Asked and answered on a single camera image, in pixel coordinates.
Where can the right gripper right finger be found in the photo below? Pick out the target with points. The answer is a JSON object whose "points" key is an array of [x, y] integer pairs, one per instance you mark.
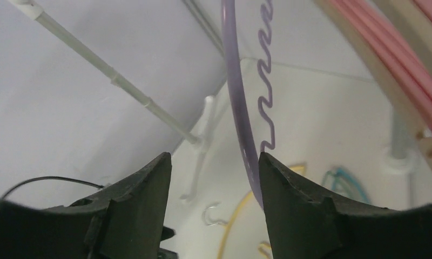
{"points": [[306, 220]]}

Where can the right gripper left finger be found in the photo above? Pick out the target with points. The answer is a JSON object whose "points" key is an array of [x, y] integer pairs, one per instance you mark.
{"points": [[123, 220]]}

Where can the yellow wire hanger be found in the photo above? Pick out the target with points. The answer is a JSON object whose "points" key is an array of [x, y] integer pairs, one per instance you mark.
{"points": [[245, 232]]}

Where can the blue wire hanger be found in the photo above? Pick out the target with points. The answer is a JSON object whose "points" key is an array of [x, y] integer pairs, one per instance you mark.
{"points": [[341, 181]]}

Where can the beige plastic hanger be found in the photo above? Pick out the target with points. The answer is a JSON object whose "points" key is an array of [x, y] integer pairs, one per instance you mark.
{"points": [[413, 20]]}

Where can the right rack foot white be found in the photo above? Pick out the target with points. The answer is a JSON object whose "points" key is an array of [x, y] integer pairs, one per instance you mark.
{"points": [[395, 179]]}

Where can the right white rack post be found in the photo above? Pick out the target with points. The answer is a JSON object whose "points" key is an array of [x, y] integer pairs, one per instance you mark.
{"points": [[399, 138]]}

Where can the left aluminium frame post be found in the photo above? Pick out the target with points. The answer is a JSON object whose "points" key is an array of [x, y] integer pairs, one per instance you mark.
{"points": [[206, 23]]}

